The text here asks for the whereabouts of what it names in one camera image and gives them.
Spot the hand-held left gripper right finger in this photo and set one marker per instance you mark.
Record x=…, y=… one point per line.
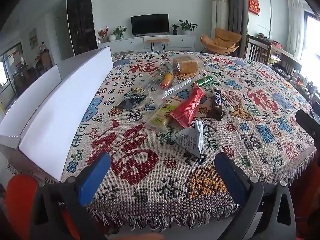
x=230, y=178

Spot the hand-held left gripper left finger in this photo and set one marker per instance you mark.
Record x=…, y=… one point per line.
x=93, y=178

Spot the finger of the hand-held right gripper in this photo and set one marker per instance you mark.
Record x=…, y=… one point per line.
x=307, y=125

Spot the white triangular snack packet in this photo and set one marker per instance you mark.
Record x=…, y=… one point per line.
x=190, y=137

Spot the dark chocolate bar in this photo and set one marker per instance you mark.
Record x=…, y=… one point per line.
x=216, y=105

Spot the white cardboard box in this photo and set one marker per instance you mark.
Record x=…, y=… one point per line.
x=62, y=110

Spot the red snack packet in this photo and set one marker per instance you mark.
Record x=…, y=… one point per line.
x=187, y=107

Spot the dark blue snack packet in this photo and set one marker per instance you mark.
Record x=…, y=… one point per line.
x=130, y=100

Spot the yellow green snack packet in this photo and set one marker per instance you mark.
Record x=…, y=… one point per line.
x=160, y=117

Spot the long clear snack packet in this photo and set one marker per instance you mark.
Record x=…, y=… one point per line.
x=177, y=87

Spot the corn sausage packet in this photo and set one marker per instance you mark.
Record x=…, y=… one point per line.
x=166, y=78

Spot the bread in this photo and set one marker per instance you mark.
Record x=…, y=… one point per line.
x=187, y=65

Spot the printed woven tablecloth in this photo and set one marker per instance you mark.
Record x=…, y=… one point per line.
x=150, y=180

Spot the dark wooden chair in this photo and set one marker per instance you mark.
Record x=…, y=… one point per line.
x=257, y=48

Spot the white sheer curtain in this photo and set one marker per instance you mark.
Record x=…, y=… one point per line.
x=295, y=25

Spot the orange lounge chair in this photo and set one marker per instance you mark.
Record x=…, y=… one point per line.
x=221, y=42

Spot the grey curtain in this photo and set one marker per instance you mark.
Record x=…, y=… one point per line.
x=235, y=5

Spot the round white vase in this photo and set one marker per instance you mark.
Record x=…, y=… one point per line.
x=112, y=37

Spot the red flower arrangement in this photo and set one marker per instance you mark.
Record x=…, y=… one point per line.
x=103, y=33

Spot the white television cabinet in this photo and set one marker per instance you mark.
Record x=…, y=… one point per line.
x=180, y=41

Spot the green plant in pot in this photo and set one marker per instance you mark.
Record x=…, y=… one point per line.
x=119, y=31

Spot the wooden stool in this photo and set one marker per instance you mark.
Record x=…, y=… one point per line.
x=157, y=40

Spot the large leafy potted plant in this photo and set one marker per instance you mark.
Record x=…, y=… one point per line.
x=187, y=26

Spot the dark glass cabinet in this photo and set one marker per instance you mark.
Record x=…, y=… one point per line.
x=81, y=20

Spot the small potted plant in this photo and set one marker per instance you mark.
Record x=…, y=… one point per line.
x=174, y=28

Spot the black television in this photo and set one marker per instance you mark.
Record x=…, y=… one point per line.
x=150, y=23

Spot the red wall hanging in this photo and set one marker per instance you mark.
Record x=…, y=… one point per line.
x=254, y=5

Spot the framed wall picture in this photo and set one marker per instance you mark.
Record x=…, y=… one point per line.
x=33, y=38

